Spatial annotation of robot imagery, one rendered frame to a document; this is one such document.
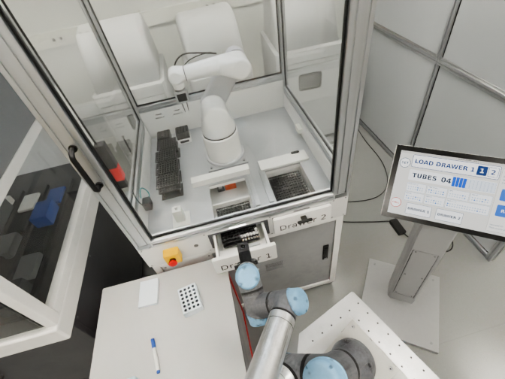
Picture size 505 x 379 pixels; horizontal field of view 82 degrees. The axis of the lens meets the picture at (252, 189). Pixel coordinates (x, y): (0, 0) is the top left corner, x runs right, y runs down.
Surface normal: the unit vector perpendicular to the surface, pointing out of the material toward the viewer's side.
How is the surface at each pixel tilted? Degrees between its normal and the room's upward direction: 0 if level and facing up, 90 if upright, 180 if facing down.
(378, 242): 0
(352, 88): 90
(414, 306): 0
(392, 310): 3
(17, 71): 90
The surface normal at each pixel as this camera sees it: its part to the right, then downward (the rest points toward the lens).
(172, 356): -0.14, -0.69
